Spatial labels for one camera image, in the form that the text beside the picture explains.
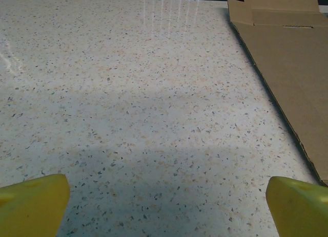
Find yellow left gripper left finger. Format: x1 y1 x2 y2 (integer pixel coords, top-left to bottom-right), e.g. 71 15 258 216
0 174 71 237

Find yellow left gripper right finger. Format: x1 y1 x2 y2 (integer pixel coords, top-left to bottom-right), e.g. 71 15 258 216
265 176 328 237

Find brown cardboard box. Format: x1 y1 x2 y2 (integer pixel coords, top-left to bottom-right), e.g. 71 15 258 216
227 0 328 188

